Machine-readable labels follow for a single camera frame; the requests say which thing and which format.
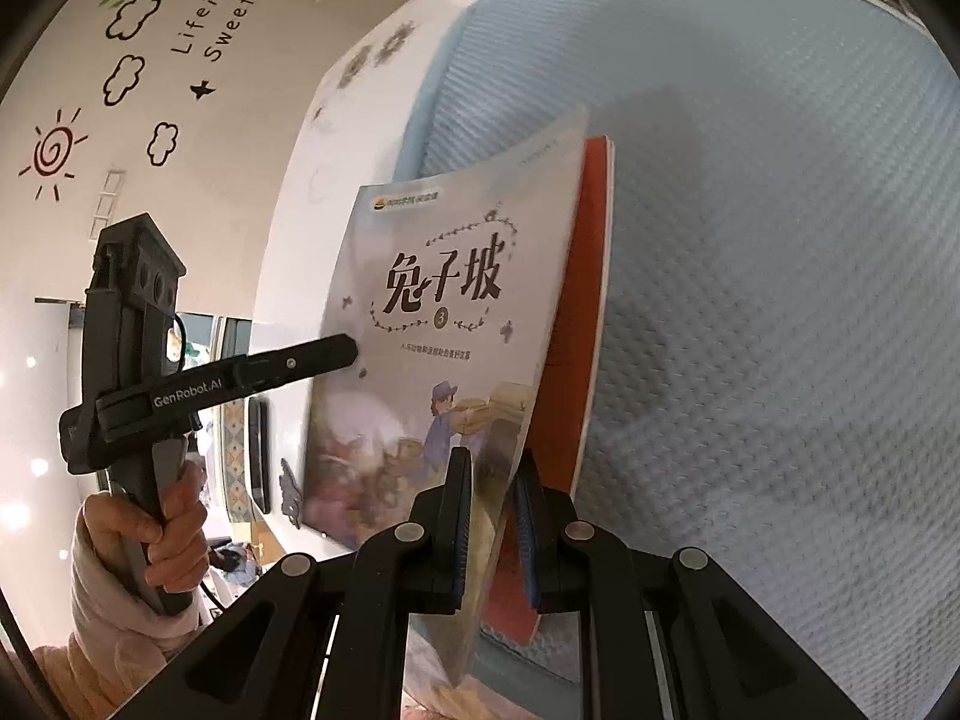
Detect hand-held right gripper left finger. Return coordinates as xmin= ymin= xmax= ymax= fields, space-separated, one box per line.
xmin=127 ymin=446 xmax=475 ymax=720

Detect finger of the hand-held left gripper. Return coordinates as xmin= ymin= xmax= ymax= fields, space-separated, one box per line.
xmin=231 ymin=334 xmax=359 ymax=395

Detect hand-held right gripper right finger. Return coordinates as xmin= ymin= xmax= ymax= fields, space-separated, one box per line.
xmin=512 ymin=448 xmax=863 ymax=720

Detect pale picture book blue figure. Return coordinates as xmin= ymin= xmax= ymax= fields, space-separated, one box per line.
xmin=300 ymin=106 xmax=590 ymax=672

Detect coral red book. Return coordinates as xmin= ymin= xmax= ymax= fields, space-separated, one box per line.
xmin=480 ymin=136 xmax=617 ymax=646

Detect person's left forearm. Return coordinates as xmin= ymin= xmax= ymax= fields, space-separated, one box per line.
xmin=30 ymin=532 xmax=226 ymax=720

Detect person's left hand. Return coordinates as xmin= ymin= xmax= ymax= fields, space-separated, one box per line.
xmin=81 ymin=461 xmax=211 ymax=605

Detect black smartphone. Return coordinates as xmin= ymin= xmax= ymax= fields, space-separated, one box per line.
xmin=246 ymin=394 xmax=271 ymax=515

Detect light blue textured mat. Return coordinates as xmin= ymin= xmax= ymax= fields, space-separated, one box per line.
xmin=391 ymin=0 xmax=953 ymax=720

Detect cartoon wall decals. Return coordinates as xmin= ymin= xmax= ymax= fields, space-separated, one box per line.
xmin=19 ymin=0 xmax=353 ymax=200

